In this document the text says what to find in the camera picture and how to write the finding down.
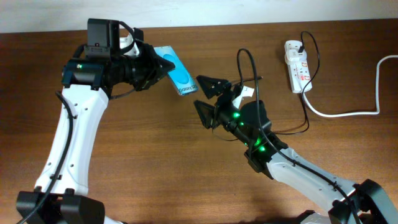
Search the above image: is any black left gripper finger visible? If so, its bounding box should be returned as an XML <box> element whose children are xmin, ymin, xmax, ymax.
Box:
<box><xmin>154</xmin><ymin>46</ymin><xmax>175</xmax><ymax>75</ymax></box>
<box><xmin>136</xmin><ymin>73</ymin><xmax>165</xmax><ymax>91</ymax></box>

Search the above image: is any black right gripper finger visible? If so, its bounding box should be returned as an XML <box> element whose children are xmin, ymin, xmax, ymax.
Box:
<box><xmin>196</xmin><ymin>75</ymin><xmax>231</xmax><ymax>99</ymax></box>
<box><xmin>194</xmin><ymin>100</ymin><xmax>215</xmax><ymax>129</ymax></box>

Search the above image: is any blue Galaxy smartphone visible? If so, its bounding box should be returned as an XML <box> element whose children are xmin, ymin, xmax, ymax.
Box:
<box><xmin>154</xmin><ymin>46</ymin><xmax>198</xmax><ymax>96</ymax></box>

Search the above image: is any black charging cable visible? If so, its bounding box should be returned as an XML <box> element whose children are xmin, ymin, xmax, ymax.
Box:
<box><xmin>229</xmin><ymin>30</ymin><xmax>321</xmax><ymax>136</ymax></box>

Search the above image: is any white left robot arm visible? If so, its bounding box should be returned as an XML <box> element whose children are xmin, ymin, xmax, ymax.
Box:
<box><xmin>16</xmin><ymin>18</ymin><xmax>175</xmax><ymax>223</ymax></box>

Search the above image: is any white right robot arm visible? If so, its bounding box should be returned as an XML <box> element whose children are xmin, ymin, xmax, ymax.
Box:
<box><xmin>194</xmin><ymin>75</ymin><xmax>397</xmax><ymax>223</ymax></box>

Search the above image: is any white USB charger plug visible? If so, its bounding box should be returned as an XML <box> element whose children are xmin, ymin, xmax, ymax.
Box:
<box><xmin>285</xmin><ymin>48</ymin><xmax>307</xmax><ymax>65</ymax></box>

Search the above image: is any white power strip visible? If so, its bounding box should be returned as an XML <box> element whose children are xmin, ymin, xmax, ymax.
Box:
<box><xmin>284</xmin><ymin>40</ymin><xmax>311</xmax><ymax>94</ymax></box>

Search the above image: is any white power strip cord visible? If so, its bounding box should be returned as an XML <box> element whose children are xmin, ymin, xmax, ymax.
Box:
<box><xmin>301</xmin><ymin>54</ymin><xmax>398</xmax><ymax>118</ymax></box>

